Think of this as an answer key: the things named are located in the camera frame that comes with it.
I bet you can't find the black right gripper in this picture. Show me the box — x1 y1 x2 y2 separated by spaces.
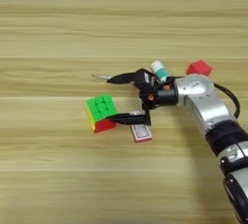
107 69 179 126

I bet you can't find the green red puzzle cube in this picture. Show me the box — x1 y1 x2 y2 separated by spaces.
85 93 119 134

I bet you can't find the white teal glue stick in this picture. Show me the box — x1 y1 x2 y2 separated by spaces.
150 60 171 83

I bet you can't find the red cube block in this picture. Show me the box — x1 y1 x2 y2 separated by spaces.
185 59 213 78

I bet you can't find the small black box white label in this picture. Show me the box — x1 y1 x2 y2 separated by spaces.
135 68 158 93

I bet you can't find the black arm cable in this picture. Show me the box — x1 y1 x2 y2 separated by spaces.
212 81 242 119

